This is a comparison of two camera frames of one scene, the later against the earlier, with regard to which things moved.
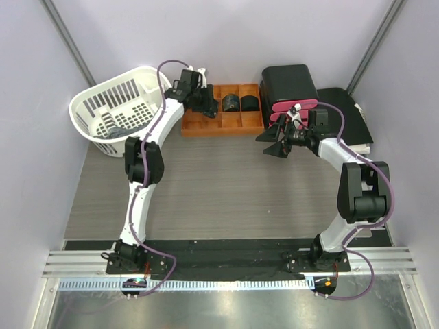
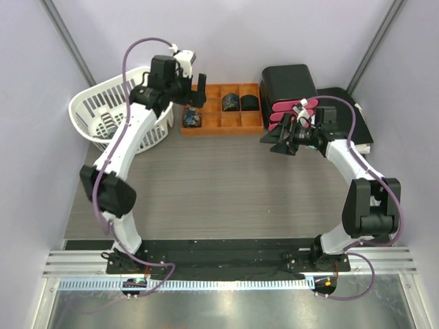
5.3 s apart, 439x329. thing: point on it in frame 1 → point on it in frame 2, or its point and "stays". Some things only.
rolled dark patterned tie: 230,103 stays
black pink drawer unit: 282,86 stays
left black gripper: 208,92 → 197,98
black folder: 354,128 stays
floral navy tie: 210,108 → 191,117
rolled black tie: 250,103 stays
